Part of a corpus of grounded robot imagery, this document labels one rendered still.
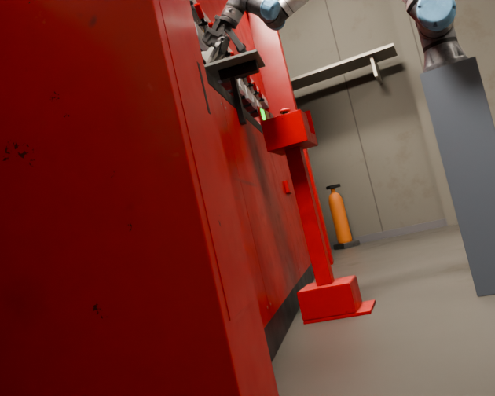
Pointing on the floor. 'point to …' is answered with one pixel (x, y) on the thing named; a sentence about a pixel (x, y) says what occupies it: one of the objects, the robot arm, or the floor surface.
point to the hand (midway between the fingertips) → (210, 71)
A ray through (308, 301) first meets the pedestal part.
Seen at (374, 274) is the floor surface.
